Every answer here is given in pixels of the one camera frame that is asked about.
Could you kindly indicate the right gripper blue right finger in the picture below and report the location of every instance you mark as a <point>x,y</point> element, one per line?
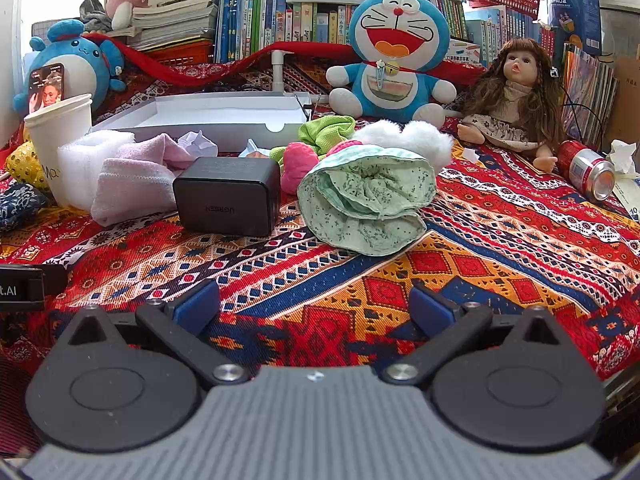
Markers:
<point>430,311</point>

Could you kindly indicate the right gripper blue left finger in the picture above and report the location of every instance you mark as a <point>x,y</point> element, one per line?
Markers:
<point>197,307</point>

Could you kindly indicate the blue floral fabric bow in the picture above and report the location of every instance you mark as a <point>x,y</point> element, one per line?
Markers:
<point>18,202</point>

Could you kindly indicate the gold sequin bow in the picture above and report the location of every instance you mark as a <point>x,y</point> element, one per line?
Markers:
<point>23,166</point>

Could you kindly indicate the green floral cloth hat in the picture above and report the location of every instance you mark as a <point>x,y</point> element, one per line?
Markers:
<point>368,199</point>

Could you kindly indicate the white foam block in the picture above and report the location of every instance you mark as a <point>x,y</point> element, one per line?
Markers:
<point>81,162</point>

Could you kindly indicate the pink towel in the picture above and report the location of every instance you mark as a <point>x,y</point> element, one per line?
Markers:
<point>138,180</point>

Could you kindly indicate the white paper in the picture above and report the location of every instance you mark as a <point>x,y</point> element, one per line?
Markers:
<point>197,145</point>

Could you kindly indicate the white fluffy plush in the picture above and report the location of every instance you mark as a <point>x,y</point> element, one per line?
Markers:
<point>419,137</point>

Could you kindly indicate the pink padded bow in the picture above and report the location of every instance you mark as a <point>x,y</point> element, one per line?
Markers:
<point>300,164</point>

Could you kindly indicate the lime green cloth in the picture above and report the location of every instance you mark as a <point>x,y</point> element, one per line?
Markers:
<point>315,139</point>

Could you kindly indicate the patterned red tablecloth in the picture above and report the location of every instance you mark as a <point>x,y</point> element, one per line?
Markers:
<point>498,232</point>

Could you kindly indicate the black charger box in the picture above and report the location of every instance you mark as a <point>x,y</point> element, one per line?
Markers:
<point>229,196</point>

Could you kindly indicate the white paper cup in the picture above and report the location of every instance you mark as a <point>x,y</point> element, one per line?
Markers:
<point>54,126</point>

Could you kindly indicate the smartphone with red case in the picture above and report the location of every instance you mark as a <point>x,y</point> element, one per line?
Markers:
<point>45,86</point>

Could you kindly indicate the white shallow cardboard box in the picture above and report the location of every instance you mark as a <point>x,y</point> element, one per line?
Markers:
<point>229,119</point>

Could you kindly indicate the red soda can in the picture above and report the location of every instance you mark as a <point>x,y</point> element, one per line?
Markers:
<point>587,170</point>

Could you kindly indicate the brown haired doll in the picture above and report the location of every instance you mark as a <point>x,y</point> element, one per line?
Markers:
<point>516,105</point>

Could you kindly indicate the blue round plush toy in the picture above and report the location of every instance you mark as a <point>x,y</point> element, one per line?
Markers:
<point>88,67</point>

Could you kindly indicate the crumpled white tissue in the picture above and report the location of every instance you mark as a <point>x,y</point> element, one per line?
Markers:
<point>622,158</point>

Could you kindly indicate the red plastic crate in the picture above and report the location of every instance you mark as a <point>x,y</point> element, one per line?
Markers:
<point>196,51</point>

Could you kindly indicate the white PVC pipe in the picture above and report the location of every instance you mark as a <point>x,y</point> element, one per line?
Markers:
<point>277,58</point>

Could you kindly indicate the Doraemon plush toy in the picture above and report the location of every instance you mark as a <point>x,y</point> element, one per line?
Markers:
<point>398,42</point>

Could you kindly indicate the grey plush toy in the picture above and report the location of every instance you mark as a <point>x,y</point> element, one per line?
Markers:
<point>94,17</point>

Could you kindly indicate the row of upright books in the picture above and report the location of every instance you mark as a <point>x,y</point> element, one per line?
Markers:
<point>243,27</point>

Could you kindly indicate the stack of grey books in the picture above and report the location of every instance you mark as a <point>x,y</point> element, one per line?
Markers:
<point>163,22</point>

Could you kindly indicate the blue cardboard package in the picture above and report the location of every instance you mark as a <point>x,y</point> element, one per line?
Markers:
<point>577,22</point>

